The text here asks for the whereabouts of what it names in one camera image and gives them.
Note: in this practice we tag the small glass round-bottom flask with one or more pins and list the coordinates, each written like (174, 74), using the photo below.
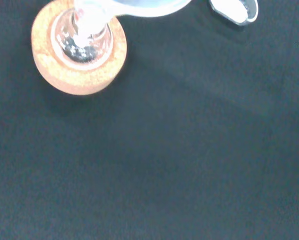
(77, 53)

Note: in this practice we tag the glass weighing funnel with powder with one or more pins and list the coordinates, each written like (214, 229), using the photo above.
(229, 10)

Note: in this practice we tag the black bench cloth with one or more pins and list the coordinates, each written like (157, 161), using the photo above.
(164, 150)

